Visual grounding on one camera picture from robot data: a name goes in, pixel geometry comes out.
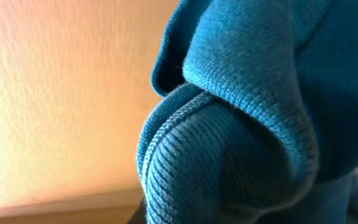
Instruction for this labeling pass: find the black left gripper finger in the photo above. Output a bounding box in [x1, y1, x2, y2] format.
[126, 198, 147, 224]

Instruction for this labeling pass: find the blue polo shirt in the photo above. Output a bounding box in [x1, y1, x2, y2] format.
[137, 0, 358, 223]

